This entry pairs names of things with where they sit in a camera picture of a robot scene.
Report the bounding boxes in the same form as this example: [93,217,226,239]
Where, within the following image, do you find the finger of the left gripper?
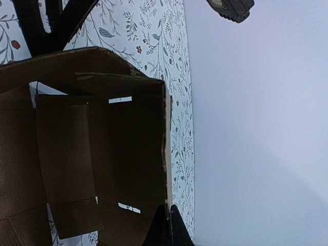
[13,0,98,56]

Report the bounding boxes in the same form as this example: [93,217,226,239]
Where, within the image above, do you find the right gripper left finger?
[143,205,169,246]

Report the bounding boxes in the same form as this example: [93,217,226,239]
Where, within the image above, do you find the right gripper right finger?
[169,204,195,246]

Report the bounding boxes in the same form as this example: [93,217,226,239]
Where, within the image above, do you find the brown cardboard box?
[1,48,172,245]

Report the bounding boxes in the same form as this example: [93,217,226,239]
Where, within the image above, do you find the floral patterned table mat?
[0,0,196,246]

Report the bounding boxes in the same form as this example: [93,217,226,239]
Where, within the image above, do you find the grey shoe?
[207,0,255,24]

